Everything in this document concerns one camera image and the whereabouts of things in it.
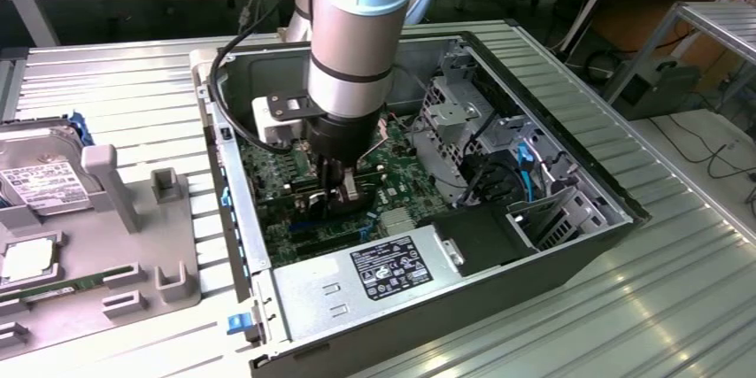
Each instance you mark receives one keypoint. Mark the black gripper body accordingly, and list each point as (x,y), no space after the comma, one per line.
(343,139)

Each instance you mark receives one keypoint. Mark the graphics card with silver bracket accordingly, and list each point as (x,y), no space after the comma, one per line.
(349,210)

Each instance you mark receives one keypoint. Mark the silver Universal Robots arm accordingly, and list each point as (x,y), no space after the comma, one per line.
(355,41)

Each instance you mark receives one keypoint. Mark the metal socket cover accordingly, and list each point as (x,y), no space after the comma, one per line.
(386,131)

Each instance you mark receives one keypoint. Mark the green motherboard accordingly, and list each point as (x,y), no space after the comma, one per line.
(407,174)

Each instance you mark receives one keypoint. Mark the silver chipset heatsink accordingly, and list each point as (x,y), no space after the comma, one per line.
(395,221)

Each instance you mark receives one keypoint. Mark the black expansion slot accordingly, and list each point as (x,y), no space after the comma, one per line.
(329,246)

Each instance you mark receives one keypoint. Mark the open black PC case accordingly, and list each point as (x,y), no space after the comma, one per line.
(283,77)

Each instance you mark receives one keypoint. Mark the small blue case tab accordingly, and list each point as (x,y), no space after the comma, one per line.
(225,198)

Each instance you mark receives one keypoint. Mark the silver disk bay cage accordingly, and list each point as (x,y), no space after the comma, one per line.
(455,112)

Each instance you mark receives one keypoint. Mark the silver power supply unit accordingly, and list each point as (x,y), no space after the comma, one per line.
(314,289)

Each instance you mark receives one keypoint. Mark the blue case latch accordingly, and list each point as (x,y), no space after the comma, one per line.
(238,324)

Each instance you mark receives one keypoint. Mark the grey parts rack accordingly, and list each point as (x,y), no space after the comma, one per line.
(89,263)

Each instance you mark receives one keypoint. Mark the silver hard disk drive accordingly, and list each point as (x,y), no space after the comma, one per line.
(42,174)

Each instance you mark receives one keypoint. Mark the green RAM stick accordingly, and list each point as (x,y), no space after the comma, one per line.
(59,290)

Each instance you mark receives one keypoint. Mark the silver CPU chip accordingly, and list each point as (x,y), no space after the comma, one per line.
(23,263)

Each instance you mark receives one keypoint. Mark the grey box device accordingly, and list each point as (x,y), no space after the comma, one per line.
(667,81)

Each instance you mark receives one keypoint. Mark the wrist camera with black bracket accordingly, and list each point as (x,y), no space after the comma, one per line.
(278,126)

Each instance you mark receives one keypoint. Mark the blue disk bracket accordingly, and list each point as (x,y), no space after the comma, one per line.
(75,130)

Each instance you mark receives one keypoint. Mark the aluminium frame table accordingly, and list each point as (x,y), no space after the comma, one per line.
(727,28)

